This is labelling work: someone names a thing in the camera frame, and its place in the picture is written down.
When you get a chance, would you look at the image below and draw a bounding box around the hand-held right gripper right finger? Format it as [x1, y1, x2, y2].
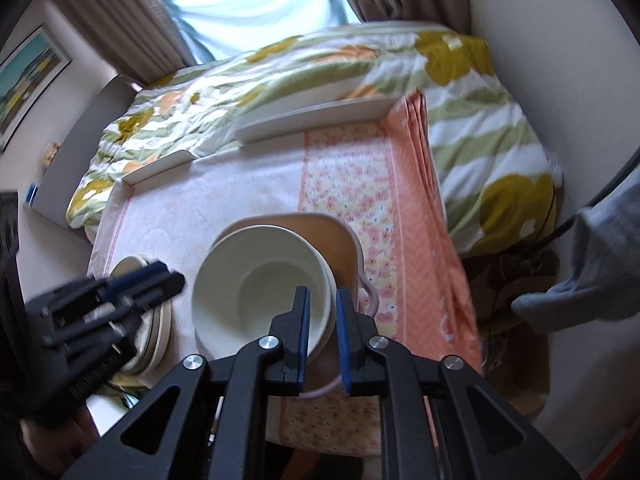
[335, 287, 581, 480]

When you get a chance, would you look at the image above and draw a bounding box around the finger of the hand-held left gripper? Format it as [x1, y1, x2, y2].
[107, 271, 187, 332]
[89, 261, 169, 303]

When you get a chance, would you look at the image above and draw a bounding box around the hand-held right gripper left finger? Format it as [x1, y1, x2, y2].
[62, 286, 314, 480]

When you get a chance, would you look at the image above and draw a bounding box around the small duck-print plate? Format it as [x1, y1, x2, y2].
[111, 254, 156, 281]

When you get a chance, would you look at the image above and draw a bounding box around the large white plate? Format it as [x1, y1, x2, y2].
[112, 260, 164, 368]

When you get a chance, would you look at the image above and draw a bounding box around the large cream plate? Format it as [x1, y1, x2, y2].
[117, 280, 174, 377]

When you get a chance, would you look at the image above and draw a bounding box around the plain white bowl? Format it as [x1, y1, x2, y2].
[191, 240, 335, 357]

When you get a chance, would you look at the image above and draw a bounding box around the pink plastic basin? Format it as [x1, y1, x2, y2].
[215, 211, 383, 401]

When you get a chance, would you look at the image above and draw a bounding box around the cream duck-print bowl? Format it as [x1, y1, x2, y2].
[207, 224, 339, 361]

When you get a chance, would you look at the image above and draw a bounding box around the person's left forearm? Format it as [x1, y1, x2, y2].
[0, 400, 101, 480]

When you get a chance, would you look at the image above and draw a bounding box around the white rectangular tray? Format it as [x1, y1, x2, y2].
[121, 149, 198, 187]
[234, 97, 401, 145]

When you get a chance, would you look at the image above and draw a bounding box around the floral orange-bordered tablecloth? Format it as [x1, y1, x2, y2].
[87, 95, 486, 458]

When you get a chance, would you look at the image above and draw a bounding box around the grey cloth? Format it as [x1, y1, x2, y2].
[512, 167, 640, 333]

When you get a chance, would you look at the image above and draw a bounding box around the floral blanket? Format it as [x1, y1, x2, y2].
[65, 22, 566, 256]

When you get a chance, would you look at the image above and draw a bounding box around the sheer light curtain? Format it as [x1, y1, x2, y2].
[145, 0, 362, 67]

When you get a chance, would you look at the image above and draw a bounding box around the framed wall picture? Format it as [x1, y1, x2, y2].
[0, 25, 73, 153]

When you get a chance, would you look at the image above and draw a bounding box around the black cable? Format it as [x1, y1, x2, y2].
[500, 155, 640, 261]

